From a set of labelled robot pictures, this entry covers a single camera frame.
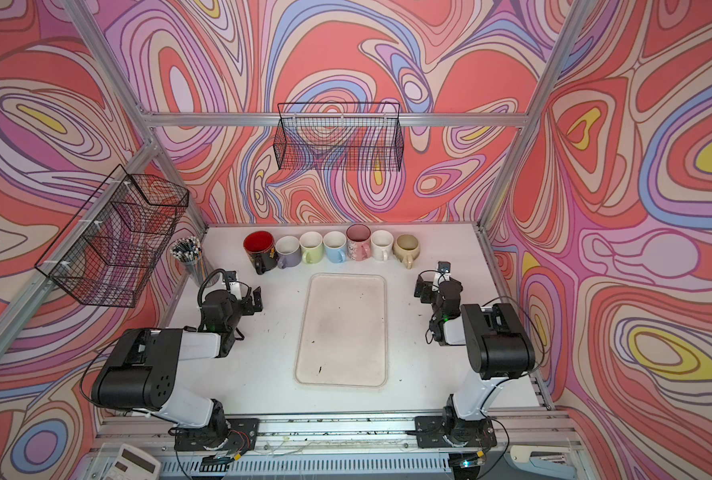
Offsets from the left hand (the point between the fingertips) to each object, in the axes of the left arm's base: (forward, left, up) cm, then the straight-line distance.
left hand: (248, 286), depth 94 cm
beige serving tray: (-13, -31, -7) cm, 34 cm away
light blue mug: (+19, -27, -1) cm, 33 cm away
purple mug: (+18, -10, -3) cm, 20 cm away
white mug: (+15, -44, +2) cm, 46 cm away
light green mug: (+15, -19, +2) cm, 25 cm away
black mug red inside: (+12, -2, +3) cm, 13 cm away
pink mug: (+15, -36, +4) cm, 39 cm away
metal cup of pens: (+7, +17, +10) cm, 21 cm away
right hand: (+3, -61, -2) cm, 61 cm away
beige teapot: (+14, -52, +2) cm, 54 cm away
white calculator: (-46, +16, -3) cm, 49 cm away
